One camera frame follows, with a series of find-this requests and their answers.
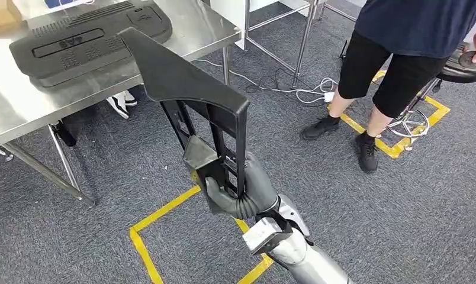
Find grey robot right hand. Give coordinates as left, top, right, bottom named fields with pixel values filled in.
left=182, top=135, right=280, bottom=220

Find black plastic plate frame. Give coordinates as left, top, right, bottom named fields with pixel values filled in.
left=118, top=26, right=250, bottom=197

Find black stool chrome base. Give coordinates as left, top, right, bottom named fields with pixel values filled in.
left=387, top=41, right=476, bottom=151

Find person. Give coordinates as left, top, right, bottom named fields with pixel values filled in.
left=52, top=84, right=144, bottom=148
left=300, top=0, right=476, bottom=174

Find black plastic engine cover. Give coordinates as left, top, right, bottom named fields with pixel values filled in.
left=9, top=0, right=173, bottom=89

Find steel work table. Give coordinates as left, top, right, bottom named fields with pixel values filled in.
left=0, top=0, right=243, bottom=208

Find blue white object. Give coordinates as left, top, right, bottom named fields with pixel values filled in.
left=43, top=0, right=95, bottom=9

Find brown cardboard box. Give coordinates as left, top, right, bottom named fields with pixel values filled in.
left=0, top=0, right=23, bottom=34

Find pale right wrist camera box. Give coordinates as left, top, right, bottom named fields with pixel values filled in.
left=242, top=217, right=294, bottom=256

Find white cable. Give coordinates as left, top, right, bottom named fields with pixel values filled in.
left=195, top=59, right=339, bottom=105

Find steel frame table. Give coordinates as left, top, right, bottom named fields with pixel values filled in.
left=243, top=0, right=358, bottom=89

